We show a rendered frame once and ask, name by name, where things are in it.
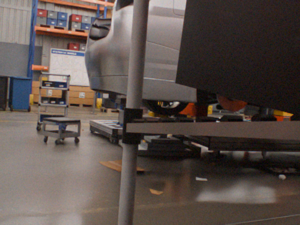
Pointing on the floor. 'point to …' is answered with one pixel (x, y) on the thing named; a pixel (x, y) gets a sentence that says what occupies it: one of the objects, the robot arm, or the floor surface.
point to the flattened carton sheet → (116, 165)
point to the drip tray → (293, 169)
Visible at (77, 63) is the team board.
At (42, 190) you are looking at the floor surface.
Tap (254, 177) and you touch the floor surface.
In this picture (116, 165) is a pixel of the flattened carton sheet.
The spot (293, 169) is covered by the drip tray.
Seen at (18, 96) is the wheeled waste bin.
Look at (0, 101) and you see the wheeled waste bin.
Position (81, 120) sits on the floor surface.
